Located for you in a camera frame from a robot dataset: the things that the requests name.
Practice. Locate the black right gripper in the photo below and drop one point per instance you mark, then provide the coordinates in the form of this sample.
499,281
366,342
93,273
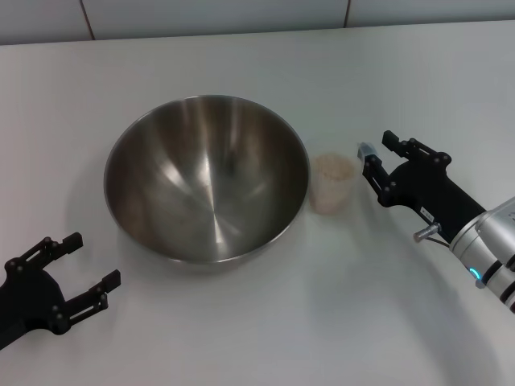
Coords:
422,185

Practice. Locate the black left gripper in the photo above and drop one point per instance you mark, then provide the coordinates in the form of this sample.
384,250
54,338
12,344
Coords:
28,297

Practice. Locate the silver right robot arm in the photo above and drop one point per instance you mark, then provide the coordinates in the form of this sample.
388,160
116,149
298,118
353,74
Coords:
487,249

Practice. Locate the white rice grains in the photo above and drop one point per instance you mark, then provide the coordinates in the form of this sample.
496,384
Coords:
334,173

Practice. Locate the right gripper silver plug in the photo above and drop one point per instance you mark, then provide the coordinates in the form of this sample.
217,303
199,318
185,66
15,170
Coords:
426,233

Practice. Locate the large stainless steel bowl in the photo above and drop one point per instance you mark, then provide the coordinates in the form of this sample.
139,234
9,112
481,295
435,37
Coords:
209,181

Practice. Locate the clear plastic cup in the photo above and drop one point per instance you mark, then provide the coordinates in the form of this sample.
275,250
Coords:
311,197

